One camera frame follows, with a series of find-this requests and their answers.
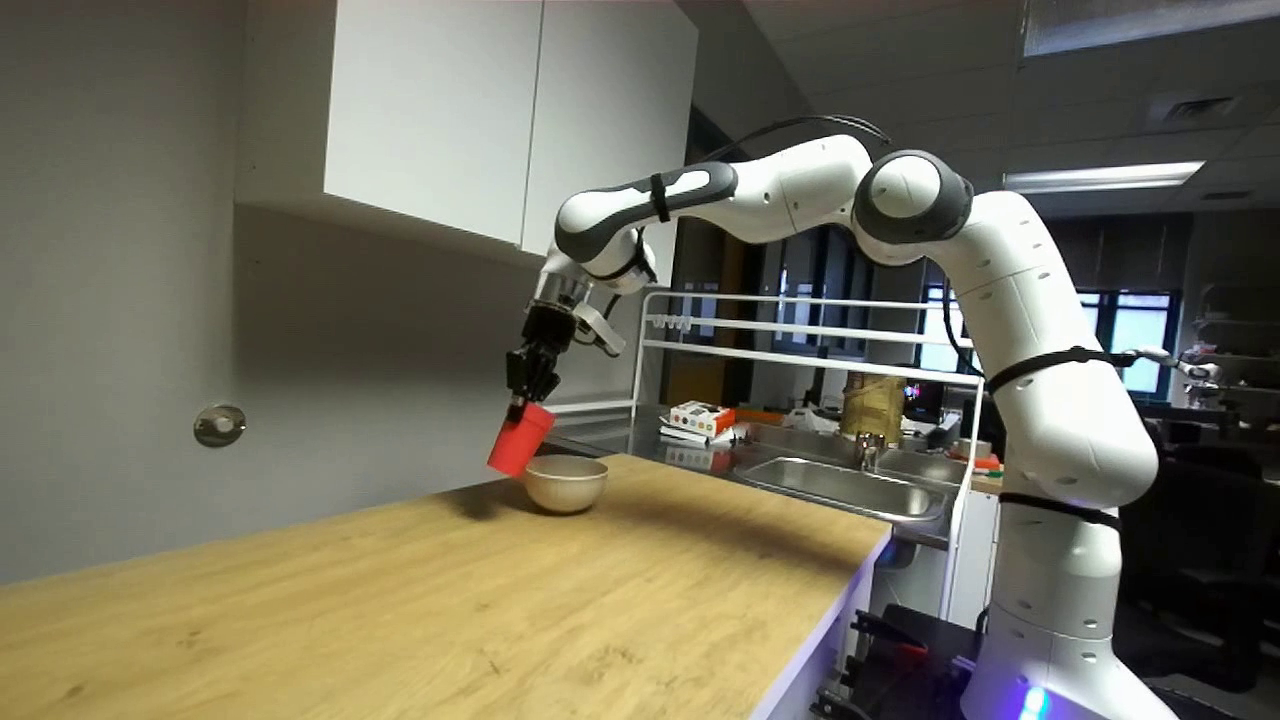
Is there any white cabinet door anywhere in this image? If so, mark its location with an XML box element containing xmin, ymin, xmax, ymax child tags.
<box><xmin>519</xmin><ymin>0</ymin><xmax>701</xmax><ymax>261</ymax></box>
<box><xmin>319</xmin><ymin>0</ymin><xmax>547</xmax><ymax>252</ymax></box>

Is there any red plastic cup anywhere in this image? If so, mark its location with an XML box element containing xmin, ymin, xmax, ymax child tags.
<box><xmin>486</xmin><ymin>397</ymin><xmax>562</xmax><ymax>481</ymax></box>

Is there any dark framed window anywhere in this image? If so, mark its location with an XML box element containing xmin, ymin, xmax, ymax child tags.
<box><xmin>918</xmin><ymin>274</ymin><xmax>1187</xmax><ymax>399</ymax></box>

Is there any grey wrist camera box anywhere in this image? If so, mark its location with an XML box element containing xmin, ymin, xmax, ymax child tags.
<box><xmin>569</xmin><ymin>280</ymin><xmax>634</xmax><ymax>361</ymax></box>

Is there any fluorescent ceiling light panel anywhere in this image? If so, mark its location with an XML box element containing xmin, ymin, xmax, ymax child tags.
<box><xmin>1022</xmin><ymin>0</ymin><xmax>1280</xmax><ymax>60</ymax></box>
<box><xmin>1002</xmin><ymin>154</ymin><xmax>1208</xmax><ymax>201</ymax></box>

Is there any red and white box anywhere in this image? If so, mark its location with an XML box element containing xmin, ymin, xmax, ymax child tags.
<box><xmin>657</xmin><ymin>397</ymin><xmax>749</xmax><ymax>452</ymax></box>

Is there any ceiling air vent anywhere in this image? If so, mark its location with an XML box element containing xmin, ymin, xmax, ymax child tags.
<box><xmin>1148</xmin><ymin>86</ymin><xmax>1249</xmax><ymax>132</ymax></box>

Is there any stainless steel sink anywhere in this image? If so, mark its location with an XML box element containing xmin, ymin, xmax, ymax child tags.
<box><xmin>728</xmin><ymin>447</ymin><xmax>962</xmax><ymax>528</ymax></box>

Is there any white metal dish rack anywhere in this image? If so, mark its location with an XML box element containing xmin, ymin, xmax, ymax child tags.
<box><xmin>623</xmin><ymin>289</ymin><xmax>994</xmax><ymax>553</ymax></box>

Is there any round metal wall knob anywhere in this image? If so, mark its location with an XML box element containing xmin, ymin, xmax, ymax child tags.
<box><xmin>191</xmin><ymin>399</ymin><xmax>252</xmax><ymax>452</ymax></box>

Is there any white wall cabinet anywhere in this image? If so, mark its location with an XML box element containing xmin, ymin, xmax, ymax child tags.
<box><xmin>234</xmin><ymin>0</ymin><xmax>704</xmax><ymax>261</ymax></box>

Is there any tan crumpled bundle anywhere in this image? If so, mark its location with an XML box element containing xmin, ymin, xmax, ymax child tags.
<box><xmin>840</xmin><ymin>370</ymin><xmax>908</xmax><ymax>447</ymax></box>

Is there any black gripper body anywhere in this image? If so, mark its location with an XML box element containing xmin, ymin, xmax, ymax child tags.
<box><xmin>516</xmin><ymin>299</ymin><xmax>586</xmax><ymax>370</ymax></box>

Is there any white ceramic bowl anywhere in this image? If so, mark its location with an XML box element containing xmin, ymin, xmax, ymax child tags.
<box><xmin>516</xmin><ymin>447</ymin><xmax>612</xmax><ymax>521</ymax></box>

